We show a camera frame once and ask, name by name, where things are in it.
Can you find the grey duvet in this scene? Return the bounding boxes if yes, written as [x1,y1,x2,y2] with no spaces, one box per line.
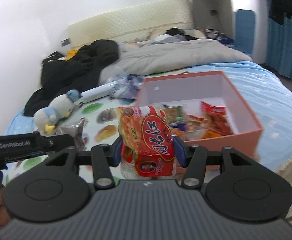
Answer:
[99,39,252,85]

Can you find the green bordered tofu snack packet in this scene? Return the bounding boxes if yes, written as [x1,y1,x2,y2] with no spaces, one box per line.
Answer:
[164,106,185,126]

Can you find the white cylindrical tube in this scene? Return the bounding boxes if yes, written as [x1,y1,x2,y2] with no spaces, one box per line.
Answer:
[80,82,116,102]

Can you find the blue curtain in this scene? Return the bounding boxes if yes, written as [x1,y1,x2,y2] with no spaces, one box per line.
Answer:
[264,0,292,81]

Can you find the blue chair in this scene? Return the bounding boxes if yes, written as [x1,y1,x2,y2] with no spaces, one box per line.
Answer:
[234,9,256,56]

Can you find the red snack packet in box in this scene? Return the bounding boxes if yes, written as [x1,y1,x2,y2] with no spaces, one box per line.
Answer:
[201,101,233,136]

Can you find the grey black snack bag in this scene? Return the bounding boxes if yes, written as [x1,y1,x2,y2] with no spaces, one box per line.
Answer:
[55,118,88,151]

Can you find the white plastic bag 2080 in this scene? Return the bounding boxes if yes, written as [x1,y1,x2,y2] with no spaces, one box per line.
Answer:
[109,74,144,100]

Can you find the light blue bed sheet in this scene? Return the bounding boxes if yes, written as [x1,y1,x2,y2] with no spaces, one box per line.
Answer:
[4,60,292,188]

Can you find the red orange small snack packets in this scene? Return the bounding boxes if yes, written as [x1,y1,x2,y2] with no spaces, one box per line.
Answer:
[170,115,222,141]

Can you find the fruit print tablecloth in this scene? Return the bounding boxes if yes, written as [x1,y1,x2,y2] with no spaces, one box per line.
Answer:
[2,97,133,185]

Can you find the white blue plush penguin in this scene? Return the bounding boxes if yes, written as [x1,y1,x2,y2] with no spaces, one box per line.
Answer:
[33,89,80,135]

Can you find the pink cardboard box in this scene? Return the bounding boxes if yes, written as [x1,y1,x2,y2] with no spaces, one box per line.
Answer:
[134,70,263,158]

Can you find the red yellow snack packet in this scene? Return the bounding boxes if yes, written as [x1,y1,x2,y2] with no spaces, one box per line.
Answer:
[115,105,176,179]

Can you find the black clothing pile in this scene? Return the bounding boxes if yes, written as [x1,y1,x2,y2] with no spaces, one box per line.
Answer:
[23,40,119,117]

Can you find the cream quilted headboard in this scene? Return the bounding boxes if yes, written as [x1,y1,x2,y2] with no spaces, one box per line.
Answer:
[68,0,194,48]

